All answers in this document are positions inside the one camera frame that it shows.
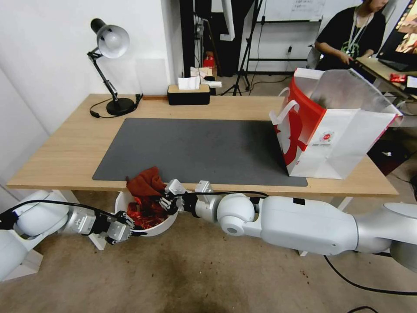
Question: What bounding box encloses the black computer monitor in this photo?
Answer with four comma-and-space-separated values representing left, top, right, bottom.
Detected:
375, 0, 417, 65

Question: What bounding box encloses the white tissue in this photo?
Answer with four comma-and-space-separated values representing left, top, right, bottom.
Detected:
177, 77, 200, 91

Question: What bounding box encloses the red shrimp pile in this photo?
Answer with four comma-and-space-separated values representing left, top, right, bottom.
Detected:
127, 195, 171, 231

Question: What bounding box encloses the wooden side desk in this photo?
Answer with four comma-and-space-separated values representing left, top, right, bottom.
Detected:
355, 57, 417, 98

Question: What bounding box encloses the black desk lamp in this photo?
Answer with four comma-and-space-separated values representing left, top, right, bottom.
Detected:
86, 18, 136, 117

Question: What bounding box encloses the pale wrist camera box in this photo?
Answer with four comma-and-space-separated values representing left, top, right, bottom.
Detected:
106, 223, 133, 244
164, 179, 187, 196

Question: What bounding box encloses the black lamp cable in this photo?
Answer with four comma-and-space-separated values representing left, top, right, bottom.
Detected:
89, 93, 144, 119

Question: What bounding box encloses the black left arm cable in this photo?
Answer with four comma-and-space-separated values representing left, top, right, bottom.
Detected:
0, 200, 122, 230

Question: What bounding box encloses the white red takeout bag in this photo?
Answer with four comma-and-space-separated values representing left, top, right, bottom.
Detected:
269, 67, 405, 180

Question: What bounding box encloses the black keyboard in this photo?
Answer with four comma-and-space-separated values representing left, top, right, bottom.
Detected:
377, 58, 410, 71

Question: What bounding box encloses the wooden table with white legs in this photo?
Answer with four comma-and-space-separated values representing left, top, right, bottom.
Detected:
6, 93, 400, 257

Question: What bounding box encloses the black tissue box wooden lid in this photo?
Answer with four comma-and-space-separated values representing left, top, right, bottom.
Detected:
167, 84, 211, 106

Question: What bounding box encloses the white tissue pack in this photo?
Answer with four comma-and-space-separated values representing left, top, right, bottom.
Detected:
190, 66, 212, 80

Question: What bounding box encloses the white round container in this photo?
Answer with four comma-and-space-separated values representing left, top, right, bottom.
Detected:
114, 190, 179, 238

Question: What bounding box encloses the whiteboard on stand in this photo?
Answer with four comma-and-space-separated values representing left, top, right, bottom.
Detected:
247, 0, 326, 63

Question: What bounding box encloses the red-brown towel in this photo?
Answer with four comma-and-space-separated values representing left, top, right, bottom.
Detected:
126, 166, 167, 198

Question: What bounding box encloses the grey desk mat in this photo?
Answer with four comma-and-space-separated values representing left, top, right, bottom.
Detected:
92, 117, 309, 187

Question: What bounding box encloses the person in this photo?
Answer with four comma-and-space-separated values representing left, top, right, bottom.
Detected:
314, 0, 387, 71

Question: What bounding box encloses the black floor cable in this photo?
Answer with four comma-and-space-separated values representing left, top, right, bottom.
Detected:
324, 255, 417, 296

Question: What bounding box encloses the black tripod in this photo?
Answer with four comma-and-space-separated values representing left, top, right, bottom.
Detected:
221, 0, 265, 97

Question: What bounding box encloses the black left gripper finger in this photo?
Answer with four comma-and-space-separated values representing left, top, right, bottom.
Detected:
105, 229, 148, 246
118, 212, 136, 228

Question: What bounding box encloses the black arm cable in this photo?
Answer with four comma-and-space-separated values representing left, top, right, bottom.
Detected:
0, 200, 122, 230
185, 190, 270, 200

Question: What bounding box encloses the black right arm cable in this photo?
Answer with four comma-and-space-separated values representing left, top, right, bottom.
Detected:
185, 190, 270, 200

